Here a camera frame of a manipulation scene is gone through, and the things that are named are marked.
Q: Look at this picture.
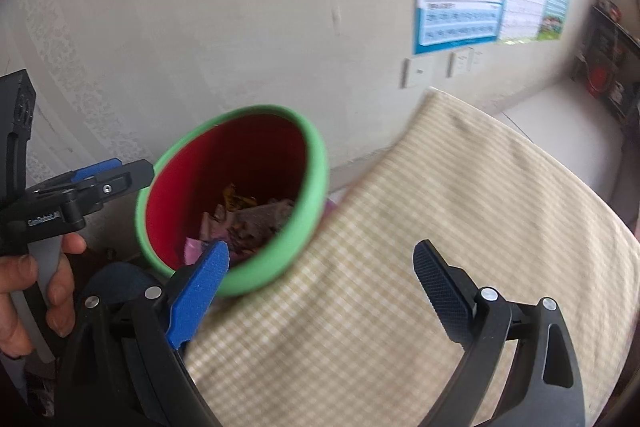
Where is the dark shelf unit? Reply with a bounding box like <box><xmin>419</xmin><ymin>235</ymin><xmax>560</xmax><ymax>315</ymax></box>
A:
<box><xmin>570</xmin><ymin>5</ymin><xmax>639</xmax><ymax>130</ymax></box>

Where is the small red bucket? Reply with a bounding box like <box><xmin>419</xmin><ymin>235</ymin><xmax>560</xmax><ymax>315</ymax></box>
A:
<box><xmin>587</xmin><ymin>64</ymin><xmax>615</xmax><ymax>98</ymax></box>

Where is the orange plastic bag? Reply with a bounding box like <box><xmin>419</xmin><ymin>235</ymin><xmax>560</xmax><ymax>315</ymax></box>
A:
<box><xmin>222</xmin><ymin>183</ymin><xmax>257</xmax><ymax>212</ymax></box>

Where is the person's left hand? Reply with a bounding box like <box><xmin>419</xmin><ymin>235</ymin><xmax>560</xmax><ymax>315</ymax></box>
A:
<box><xmin>1</xmin><ymin>233</ymin><xmax>87</xmax><ymax>360</ymax></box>

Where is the red bin with green rim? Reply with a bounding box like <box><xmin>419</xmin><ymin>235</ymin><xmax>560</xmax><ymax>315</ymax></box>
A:
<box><xmin>134</xmin><ymin>105</ymin><xmax>329</xmax><ymax>297</ymax></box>

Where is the white double wall socket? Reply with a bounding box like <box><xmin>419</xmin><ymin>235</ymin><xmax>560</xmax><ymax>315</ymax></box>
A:
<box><xmin>448</xmin><ymin>46</ymin><xmax>484</xmax><ymax>78</ymax></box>

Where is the white single wall outlet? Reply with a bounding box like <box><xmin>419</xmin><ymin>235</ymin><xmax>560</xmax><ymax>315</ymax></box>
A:
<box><xmin>400</xmin><ymin>54</ymin><xmax>434</xmax><ymax>89</ymax></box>

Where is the purple snack bag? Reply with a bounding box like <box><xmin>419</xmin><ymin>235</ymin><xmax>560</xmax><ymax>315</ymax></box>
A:
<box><xmin>183</xmin><ymin>237</ymin><xmax>212</xmax><ymax>265</ymax></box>

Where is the checkered beige table cushion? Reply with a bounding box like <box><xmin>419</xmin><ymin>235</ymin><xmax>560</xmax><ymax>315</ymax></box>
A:
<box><xmin>182</xmin><ymin>86</ymin><xmax>640</xmax><ymax>427</ymax></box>

